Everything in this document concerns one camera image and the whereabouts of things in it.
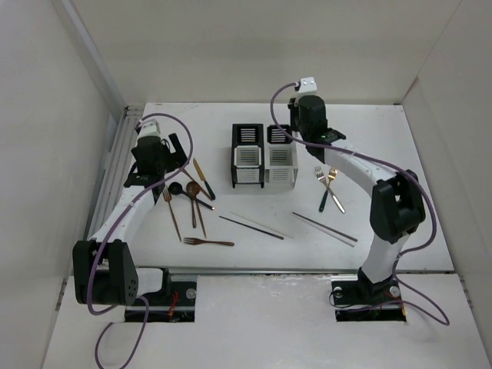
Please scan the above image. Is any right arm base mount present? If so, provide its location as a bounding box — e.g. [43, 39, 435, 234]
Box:
[329, 276, 407, 323]

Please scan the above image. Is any silver fork green handle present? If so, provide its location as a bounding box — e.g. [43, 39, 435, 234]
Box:
[314, 166, 328, 212]

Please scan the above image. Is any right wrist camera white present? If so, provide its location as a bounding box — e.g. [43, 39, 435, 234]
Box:
[294, 77, 317, 94]

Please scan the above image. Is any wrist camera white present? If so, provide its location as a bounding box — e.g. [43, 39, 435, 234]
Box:
[294, 77, 317, 94]
[138, 119, 161, 139]

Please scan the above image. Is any black spoon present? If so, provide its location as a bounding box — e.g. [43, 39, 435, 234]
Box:
[168, 181, 215, 211]

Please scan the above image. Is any aluminium rail left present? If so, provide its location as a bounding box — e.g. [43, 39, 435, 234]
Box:
[83, 105, 144, 239]

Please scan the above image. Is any black chopstick right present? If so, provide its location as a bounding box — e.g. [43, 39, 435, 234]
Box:
[291, 212, 358, 242]

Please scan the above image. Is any white utensil container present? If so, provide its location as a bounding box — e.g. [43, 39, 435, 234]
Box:
[264, 125, 298, 190]

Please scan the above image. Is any aluminium rail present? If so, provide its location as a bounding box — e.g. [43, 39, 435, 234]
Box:
[83, 105, 144, 239]
[168, 268, 454, 284]

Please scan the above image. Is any dark brown fork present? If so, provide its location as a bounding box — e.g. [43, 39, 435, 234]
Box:
[182, 238, 234, 247]

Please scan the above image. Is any black chopstick left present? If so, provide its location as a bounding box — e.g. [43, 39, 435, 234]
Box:
[218, 215, 284, 240]

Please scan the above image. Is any gold knife green handle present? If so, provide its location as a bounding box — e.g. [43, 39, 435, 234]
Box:
[193, 158, 216, 201]

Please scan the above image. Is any black chopstick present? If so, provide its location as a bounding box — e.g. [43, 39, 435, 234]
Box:
[291, 212, 358, 242]
[218, 215, 284, 240]

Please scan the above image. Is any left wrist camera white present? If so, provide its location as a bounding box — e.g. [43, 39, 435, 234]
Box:
[138, 119, 161, 139]

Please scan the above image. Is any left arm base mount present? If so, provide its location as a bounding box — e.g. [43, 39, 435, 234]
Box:
[137, 268, 197, 323]

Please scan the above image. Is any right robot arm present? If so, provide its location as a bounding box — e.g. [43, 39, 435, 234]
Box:
[288, 95, 425, 305]

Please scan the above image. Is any gold fork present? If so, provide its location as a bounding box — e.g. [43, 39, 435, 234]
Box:
[326, 168, 346, 214]

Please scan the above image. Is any aluminium rail front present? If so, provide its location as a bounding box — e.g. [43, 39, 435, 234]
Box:
[168, 268, 454, 284]

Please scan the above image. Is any dark copper spoon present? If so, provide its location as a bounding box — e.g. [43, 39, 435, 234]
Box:
[191, 191, 197, 228]

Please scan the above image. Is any copper fork long handle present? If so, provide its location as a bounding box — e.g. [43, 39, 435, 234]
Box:
[162, 186, 181, 241]

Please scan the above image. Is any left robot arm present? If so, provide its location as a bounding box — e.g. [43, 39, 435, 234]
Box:
[72, 131, 188, 306]

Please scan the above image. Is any black utensil container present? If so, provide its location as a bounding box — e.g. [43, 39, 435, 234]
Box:
[231, 123, 265, 188]

